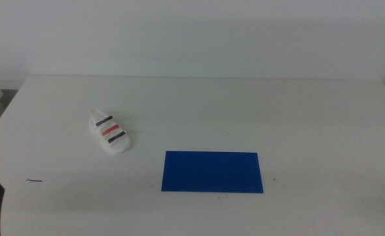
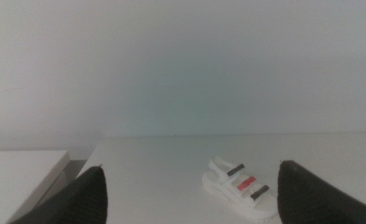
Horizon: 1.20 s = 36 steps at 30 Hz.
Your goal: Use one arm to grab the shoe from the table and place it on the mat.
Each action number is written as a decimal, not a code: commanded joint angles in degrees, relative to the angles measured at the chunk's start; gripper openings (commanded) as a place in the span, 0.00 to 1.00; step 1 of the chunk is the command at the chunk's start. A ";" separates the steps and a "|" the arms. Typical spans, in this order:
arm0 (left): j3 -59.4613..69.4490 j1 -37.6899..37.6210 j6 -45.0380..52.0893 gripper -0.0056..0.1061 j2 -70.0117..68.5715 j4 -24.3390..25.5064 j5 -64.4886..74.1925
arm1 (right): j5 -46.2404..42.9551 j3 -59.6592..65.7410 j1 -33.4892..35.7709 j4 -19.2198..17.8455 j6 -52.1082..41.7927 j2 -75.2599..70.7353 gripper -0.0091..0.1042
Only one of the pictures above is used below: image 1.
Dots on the blue rectangular mat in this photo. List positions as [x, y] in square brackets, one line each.
[212, 172]

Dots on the small dark thread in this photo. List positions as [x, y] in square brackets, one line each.
[33, 180]

